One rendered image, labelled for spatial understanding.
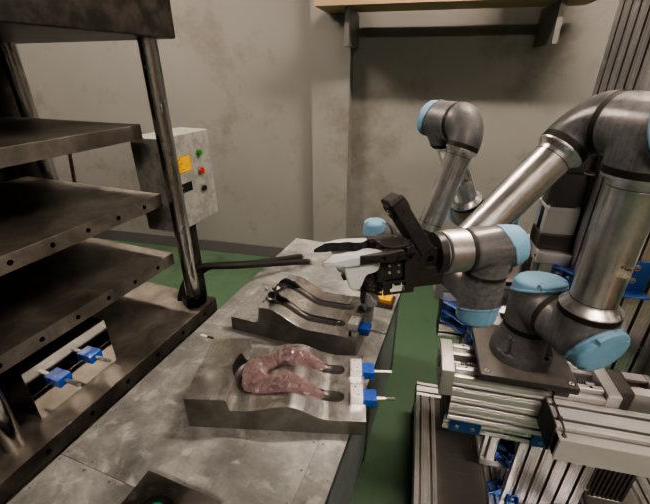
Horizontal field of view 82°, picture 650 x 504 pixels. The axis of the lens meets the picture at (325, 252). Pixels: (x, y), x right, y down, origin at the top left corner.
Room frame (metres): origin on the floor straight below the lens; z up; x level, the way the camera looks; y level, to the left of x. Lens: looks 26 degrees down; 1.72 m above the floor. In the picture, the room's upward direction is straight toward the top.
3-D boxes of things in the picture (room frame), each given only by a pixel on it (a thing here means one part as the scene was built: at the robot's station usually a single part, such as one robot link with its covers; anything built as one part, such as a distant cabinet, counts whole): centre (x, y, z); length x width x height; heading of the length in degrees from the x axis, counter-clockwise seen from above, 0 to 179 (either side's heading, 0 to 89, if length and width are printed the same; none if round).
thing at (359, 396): (0.79, -0.14, 0.86); 0.13 x 0.05 x 0.05; 87
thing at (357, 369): (0.90, -0.15, 0.86); 0.13 x 0.05 x 0.05; 87
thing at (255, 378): (0.86, 0.13, 0.90); 0.26 x 0.18 x 0.08; 87
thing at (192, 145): (1.67, 0.66, 0.74); 0.30 x 0.22 x 1.47; 159
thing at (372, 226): (1.18, -0.17, 1.20); 0.09 x 0.08 x 0.11; 117
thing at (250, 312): (1.22, 0.08, 0.87); 0.50 x 0.26 x 0.14; 69
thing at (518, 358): (0.78, -0.52, 1.09); 0.15 x 0.15 x 0.10
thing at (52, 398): (0.99, 1.02, 0.87); 0.50 x 0.27 x 0.17; 69
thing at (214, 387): (0.85, 0.13, 0.86); 0.50 x 0.26 x 0.11; 87
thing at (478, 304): (0.61, -0.29, 1.34); 0.11 x 0.08 x 0.11; 12
